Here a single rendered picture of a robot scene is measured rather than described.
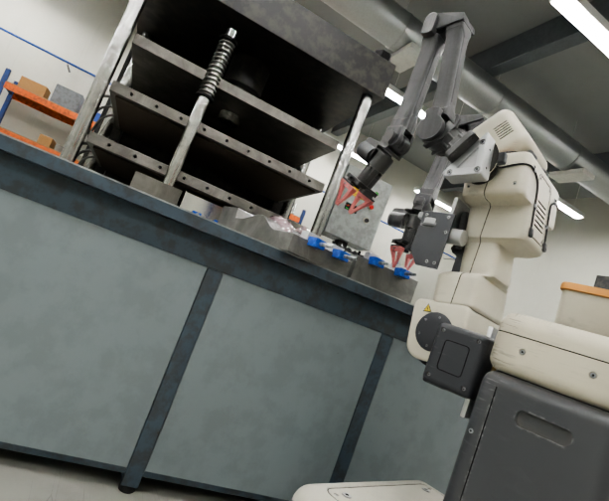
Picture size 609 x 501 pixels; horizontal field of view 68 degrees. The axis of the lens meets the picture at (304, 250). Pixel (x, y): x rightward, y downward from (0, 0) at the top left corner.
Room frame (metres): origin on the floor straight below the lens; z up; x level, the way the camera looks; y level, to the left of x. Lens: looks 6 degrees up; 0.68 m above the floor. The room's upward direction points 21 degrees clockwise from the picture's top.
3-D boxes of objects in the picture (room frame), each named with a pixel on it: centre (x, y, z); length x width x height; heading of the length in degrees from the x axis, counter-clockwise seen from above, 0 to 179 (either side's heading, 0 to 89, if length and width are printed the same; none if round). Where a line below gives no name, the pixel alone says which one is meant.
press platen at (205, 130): (2.45, 0.66, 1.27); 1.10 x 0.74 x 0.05; 110
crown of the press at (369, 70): (2.41, 0.64, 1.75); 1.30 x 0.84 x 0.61; 110
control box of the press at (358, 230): (2.51, -0.18, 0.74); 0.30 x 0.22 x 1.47; 110
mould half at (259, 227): (1.58, 0.09, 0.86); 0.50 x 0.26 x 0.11; 37
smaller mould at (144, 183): (1.49, 0.54, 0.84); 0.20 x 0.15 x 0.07; 20
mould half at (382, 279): (1.78, -0.21, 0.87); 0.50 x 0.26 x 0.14; 20
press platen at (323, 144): (2.46, 0.66, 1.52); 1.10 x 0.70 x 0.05; 110
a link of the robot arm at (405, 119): (1.28, -0.15, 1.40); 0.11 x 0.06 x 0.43; 133
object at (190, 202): (2.35, 0.57, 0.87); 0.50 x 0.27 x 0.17; 20
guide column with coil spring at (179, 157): (2.03, 0.69, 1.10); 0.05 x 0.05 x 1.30
